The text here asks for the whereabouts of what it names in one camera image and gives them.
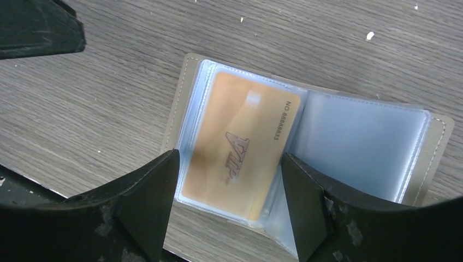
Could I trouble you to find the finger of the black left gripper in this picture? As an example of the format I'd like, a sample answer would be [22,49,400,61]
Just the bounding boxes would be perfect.
[1,0,86,60]

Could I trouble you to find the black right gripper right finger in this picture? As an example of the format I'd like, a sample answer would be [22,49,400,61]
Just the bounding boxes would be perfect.
[281,153,462,261]

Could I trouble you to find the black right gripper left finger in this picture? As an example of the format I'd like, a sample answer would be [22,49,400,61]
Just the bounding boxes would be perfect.
[1,150,180,261]

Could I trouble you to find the gold VIP credit card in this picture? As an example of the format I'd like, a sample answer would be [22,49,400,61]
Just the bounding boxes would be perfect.
[181,72,301,221]

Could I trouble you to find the beige card holder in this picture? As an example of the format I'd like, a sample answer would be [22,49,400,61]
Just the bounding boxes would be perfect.
[163,53,454,260]

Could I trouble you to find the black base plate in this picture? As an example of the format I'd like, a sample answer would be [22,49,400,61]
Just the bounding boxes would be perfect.
[1,165,66,206]

